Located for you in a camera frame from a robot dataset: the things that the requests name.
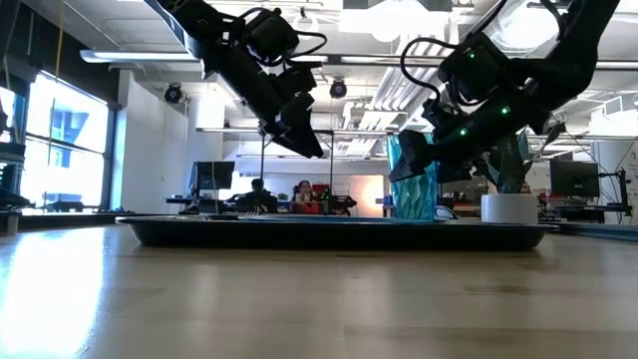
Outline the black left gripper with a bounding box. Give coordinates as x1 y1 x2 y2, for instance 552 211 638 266
218 47 325 160

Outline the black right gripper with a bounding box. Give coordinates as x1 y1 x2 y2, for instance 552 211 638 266
388 92 549 183

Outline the teal faceted cup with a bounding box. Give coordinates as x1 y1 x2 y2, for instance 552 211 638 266
386 133 440 220

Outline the blue round plate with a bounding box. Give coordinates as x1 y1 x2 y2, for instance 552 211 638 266
237 213 450 224

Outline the black computer monitor on arm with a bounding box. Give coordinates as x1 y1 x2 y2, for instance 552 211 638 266
549 159 601 199

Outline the dark rectangular serving tray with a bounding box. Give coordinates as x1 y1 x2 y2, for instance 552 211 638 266
115 213 559 252

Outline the black round spotlight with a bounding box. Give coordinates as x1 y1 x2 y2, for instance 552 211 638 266
328 78 349 100
163 82 184 105

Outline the person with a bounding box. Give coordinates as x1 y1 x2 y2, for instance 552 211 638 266
291 179 323 215
233 178 279 214

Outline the black desktop monitor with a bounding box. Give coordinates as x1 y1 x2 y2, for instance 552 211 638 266
191 161 236 198

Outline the artificial green leafy plant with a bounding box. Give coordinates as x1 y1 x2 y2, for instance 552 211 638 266
473 122 567 195

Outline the white cylindrical plant pot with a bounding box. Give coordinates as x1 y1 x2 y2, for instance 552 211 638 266
480 192 539 225

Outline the long ceiling light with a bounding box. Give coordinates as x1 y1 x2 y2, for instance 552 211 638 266
79 49 200 65

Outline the dark blue flat board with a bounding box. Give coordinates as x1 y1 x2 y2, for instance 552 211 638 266
557 221 638 243

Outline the large window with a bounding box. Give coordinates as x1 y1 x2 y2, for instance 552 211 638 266
0 74 116 211

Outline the black equipment stack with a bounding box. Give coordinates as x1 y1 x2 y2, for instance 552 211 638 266
0 142 36 211

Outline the black overhead frame rig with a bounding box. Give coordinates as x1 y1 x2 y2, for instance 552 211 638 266
196 127 440 206

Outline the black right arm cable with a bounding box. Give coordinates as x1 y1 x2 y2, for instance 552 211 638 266
400 37 450 104

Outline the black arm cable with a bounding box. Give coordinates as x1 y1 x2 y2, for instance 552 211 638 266
288 30 329 60
400 37 450 104

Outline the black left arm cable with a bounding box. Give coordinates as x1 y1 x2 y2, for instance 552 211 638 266
288 30 329 60

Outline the white ring lamp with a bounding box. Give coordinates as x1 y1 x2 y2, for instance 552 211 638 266
292 13 319 39

